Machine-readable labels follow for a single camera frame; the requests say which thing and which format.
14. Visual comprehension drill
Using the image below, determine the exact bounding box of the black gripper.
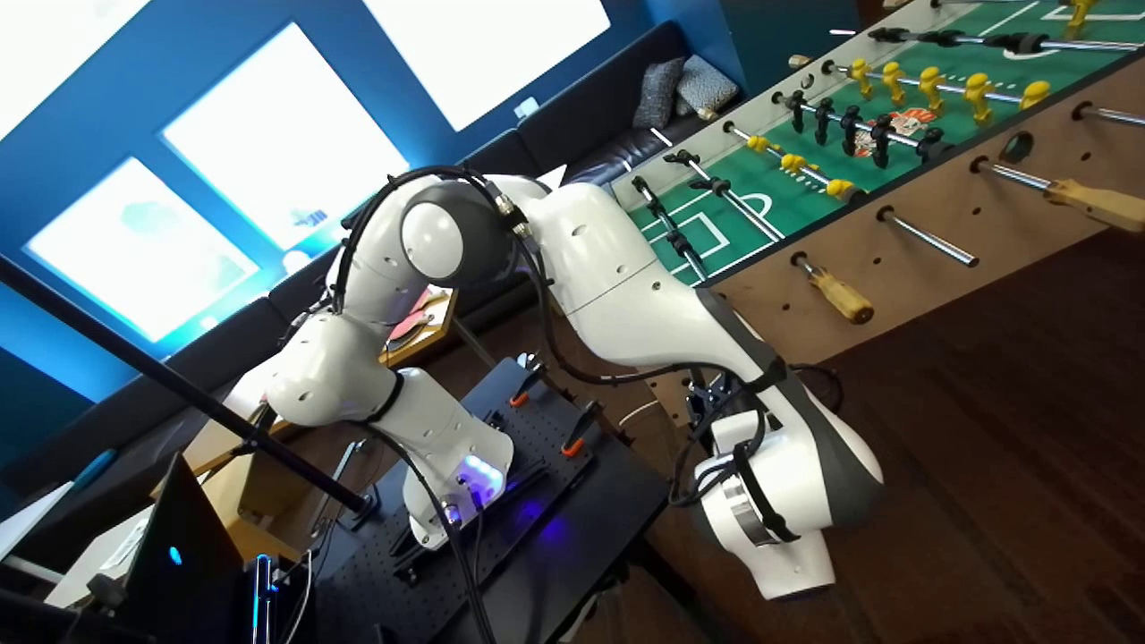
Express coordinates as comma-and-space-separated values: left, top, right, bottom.
684, 370, 766, 422

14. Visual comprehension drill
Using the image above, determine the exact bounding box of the goalie rod with black players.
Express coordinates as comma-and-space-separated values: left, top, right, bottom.
628, 174, 721, 291

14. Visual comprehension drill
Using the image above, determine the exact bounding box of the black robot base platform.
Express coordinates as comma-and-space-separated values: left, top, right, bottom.
307, 354, 672, 644

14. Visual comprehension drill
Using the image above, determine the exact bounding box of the defence rod with black players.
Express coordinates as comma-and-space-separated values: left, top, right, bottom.
644, 123, 878, 330

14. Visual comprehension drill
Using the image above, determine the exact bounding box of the three-player rod with yellow players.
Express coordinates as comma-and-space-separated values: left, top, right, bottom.
722, 117, 979, 273

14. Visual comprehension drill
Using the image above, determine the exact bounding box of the five-player rod with yellow players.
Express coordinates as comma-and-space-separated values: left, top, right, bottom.
820, 52, 1145, 131

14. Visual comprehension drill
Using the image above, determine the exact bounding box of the five-player rod with black players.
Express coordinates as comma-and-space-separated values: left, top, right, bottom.
771, 87, 1145, 236

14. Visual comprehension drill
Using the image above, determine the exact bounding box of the three-player rod with black players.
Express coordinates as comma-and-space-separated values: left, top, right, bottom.
826, 23, 1145, 56

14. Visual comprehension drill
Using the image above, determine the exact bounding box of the defence rod with yellow players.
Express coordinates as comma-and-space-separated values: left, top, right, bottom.
1043, 0, 1145, 41

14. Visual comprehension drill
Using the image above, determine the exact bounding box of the tan and red book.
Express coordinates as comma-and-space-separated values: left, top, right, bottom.
377, 283, 459, 372

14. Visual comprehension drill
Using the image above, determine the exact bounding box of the foosball table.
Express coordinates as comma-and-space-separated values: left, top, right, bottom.
604, 0, 1145, 372

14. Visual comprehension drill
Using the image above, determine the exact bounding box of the grey cushion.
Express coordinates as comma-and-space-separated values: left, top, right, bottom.
629, 52, 691, 131

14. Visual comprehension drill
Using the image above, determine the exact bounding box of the white cushion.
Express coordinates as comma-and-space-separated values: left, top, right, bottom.
675, 49, 743, 117

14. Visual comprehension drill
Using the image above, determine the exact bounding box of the dark couch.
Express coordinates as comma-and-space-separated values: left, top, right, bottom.
450, 23, 747, 200

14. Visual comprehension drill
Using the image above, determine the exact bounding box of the bright window pane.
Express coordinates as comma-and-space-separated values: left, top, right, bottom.
0, 0, 155, 140
162, 19, 415, 261
357, 0, 616, 135
23, 154, 264, 352

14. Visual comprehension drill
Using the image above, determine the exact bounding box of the cardboard box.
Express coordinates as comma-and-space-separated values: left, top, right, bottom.
183, 416, 360, 564

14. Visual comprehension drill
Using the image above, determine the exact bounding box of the black tripod pole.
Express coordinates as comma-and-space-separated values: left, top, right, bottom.
0, 253, 378, 521

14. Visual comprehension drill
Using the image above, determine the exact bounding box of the black laptop screen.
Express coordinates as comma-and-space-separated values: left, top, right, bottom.
111, 451, 260, 644

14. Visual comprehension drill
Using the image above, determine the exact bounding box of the white paper sheet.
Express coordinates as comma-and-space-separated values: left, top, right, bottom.
38, 496, 164, 611

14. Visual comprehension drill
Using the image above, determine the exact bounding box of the clamp with orange handle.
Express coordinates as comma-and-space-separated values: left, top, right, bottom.
500, 352, 543, 416
554, 398, 607, 465

